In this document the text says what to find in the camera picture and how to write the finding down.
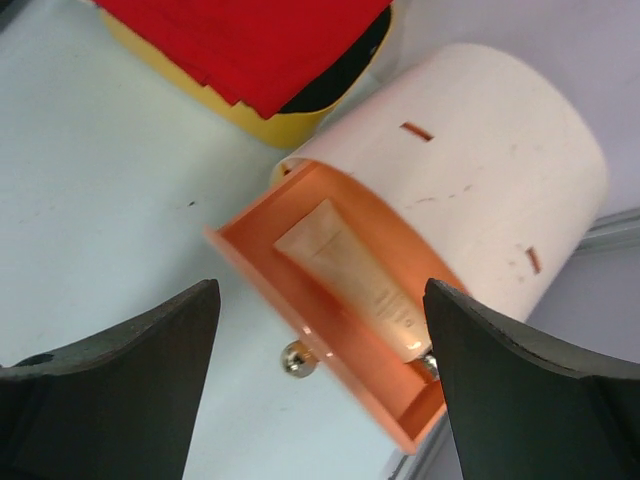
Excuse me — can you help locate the round pastel drawer box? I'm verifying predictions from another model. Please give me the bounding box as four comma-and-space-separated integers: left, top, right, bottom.
206, 44, 608, 453

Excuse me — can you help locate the aluminium frame rail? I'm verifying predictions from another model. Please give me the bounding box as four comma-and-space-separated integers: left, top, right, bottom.
576, 208, 640, 254

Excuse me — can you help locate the cream cosmetic tube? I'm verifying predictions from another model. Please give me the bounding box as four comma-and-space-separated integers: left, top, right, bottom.
274, 200, 439, 378

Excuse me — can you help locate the red item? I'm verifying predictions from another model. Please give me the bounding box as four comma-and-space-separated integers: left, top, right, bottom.
98, 0, 390, 119

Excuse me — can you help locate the yellow plastic basket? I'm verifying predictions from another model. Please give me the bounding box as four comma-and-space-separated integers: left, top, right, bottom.
100, 8, 393, 149

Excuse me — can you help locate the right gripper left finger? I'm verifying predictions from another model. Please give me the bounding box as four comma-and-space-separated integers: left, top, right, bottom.
1, 279, 220, 479

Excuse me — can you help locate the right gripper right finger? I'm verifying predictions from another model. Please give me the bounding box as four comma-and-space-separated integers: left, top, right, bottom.
423, 278, 639, 479

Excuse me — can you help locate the black garment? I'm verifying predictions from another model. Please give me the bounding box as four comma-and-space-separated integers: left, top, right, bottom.
279, 6, 392, 114

